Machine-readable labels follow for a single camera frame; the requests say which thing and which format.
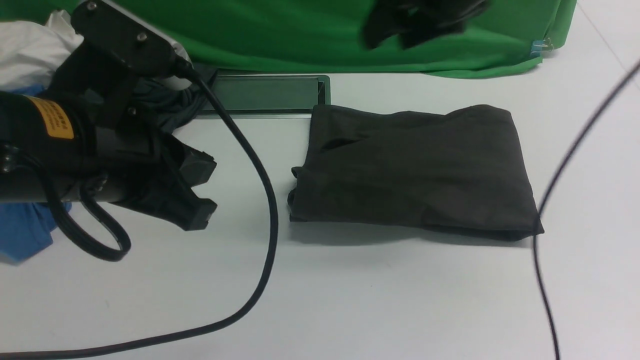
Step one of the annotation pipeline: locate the black left camera cable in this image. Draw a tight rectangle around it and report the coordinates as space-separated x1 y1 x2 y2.
0 62 279 360

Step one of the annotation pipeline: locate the dark teal crumpled shirt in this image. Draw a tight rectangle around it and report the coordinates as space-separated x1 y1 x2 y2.
132 79 210 133

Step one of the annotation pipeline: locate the black right camera cable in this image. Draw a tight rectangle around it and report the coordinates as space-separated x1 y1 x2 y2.
532 59 640 360

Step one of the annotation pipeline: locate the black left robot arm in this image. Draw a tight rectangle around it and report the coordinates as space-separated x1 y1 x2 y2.
1 38 217 231

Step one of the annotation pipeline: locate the green backdrop cloth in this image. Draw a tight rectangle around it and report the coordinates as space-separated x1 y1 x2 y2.
0 0 579 79

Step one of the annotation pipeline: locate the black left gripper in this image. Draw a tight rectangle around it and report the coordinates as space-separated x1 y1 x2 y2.
47 39 218 231

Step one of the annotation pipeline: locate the black camera cable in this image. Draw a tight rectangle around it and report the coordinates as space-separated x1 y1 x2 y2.
0 62 279 360
532 59 640 360

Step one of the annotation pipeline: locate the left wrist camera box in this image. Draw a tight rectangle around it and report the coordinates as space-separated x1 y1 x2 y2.
70 0 192 91

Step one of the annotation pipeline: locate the blue crumpled shirt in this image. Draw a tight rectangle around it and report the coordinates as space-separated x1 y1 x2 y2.
0 84 73 263

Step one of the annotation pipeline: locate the blue binder clip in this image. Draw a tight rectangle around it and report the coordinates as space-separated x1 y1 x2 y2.
529 38 554 59

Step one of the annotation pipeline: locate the white crumpled shirt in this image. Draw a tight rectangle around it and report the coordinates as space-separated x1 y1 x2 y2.
0 10 83 91

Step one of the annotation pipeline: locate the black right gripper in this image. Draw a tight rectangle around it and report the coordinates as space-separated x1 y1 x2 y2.
361 0 491 50

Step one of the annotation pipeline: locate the gray long sleeve shirt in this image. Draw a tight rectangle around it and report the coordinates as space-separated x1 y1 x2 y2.
287 104 545 242

